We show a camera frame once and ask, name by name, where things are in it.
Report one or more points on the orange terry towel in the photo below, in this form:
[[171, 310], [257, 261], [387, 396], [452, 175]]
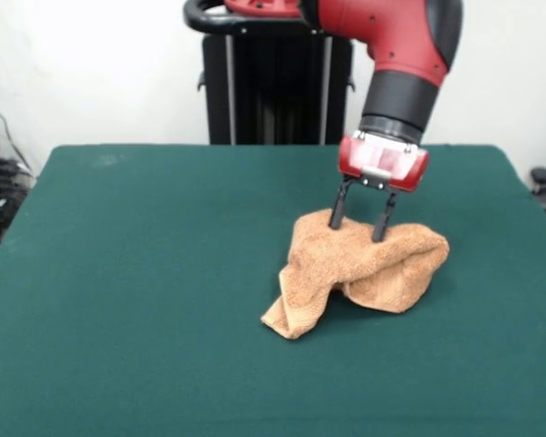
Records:
[[336, 259]]

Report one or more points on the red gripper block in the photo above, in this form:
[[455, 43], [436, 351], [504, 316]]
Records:
[[405, 175]]

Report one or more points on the dark green table cloth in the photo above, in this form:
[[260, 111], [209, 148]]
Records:
[[164, 296]]

